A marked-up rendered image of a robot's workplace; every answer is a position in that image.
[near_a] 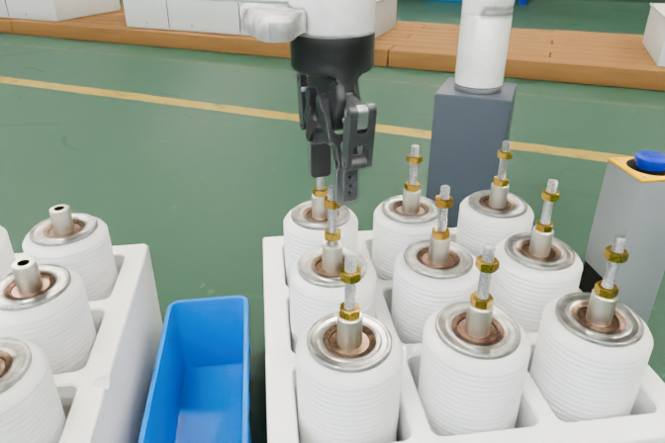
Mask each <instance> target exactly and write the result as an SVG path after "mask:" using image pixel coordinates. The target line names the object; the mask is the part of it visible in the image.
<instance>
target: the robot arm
mask: <svg viewBox="0 0 665 443"><path fill-rule="evenodd" d="M514 4H515V0H462V9H461V20H460V29H459V39H458V49H457V58H456V67H455V77H454V89H456V90H458V91H461V92H464V93H470V94H481V95H486V94H496V93H499V92H501V91H502V88H503V81H504V74H505V68H506V60H507V53H508V46H509V39H510V32H511V25H512V18H513V11H514ZM239 16H240V27H241V28H242V29H243V30H244V31H245V32H247V33H248V34H250V35H251V36H253V37H255V38H256V39H258V40H260V41H262V42H265V43H287V42H290V53H291V65H292V67H293V69H294V70H296V71H297V72H298V73H297V77H296V79H297V90H298V105H299V121H300V123H299V125H300V128H301V130H302V131H303V130H306V133H305V137H306V140H307V141H309V167H310V174H311V175H312V176H313V177H314V178H318V177H324V176H329V175H330V174H331V172H332V157H333V164H334V201H335V202H336V203H337V204H338V205H339V206H345V205H350V204H354V203H356V202H357V200H358V174H359V169H361V168H366V167H371V166H372V159H373V148H374V138H375V128H376V117H377V108H376V105H375V104H374V103H369V104H363V103H362V102H361V99H360V93H359V87H358V78H359V76H360V75H361V74H363V73H366V72H368V71H369V70H371V69H372V67H373V65H374V50H375V21H376V0H289V5H282V6H277V5H266V4H257V3H245V4H243V5H242V6H241V7H240V10H239ZM341 130H343V133H340V134H337V133H335V132H334V131H341ZM341 143H342V153H341V148H340V144H341ZM361 145H363V147H362V150H361Z"/></svg>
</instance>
